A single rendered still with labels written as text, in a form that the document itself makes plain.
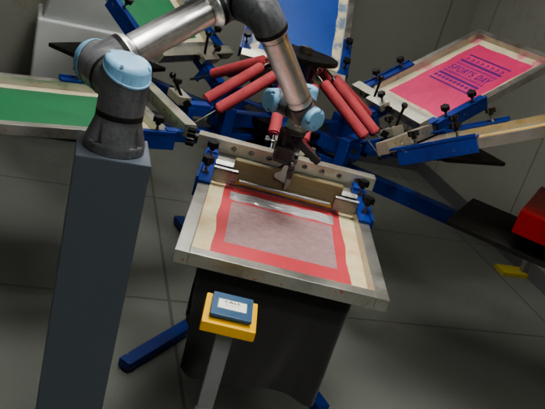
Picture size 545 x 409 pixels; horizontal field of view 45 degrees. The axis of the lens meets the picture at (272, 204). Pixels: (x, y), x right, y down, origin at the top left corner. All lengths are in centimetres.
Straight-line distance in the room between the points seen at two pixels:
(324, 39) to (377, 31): 211
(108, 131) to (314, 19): 256
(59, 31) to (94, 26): 23
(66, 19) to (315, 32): 178
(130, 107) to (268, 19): 44
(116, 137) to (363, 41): 452
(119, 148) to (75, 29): 323
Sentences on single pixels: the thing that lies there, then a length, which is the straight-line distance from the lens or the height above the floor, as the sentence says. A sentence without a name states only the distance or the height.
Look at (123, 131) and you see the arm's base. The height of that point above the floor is 127.
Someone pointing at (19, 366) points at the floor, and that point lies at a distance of 286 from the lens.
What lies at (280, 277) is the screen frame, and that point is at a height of 98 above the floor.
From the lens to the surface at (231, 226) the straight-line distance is 201.
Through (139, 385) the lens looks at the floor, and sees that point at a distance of 284.
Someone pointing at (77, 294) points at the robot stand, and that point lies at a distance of 182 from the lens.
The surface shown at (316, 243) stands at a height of 95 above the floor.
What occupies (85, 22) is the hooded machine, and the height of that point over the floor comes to 86.
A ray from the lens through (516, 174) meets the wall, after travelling 537.
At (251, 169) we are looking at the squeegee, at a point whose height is 104.
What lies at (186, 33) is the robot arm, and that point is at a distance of 183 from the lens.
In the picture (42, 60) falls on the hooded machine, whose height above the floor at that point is 56.
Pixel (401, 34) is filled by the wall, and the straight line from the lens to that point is 611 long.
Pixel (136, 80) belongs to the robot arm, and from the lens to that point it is 162.
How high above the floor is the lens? 181
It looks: 22 degrees down
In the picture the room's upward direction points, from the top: 16 degrees clockwise
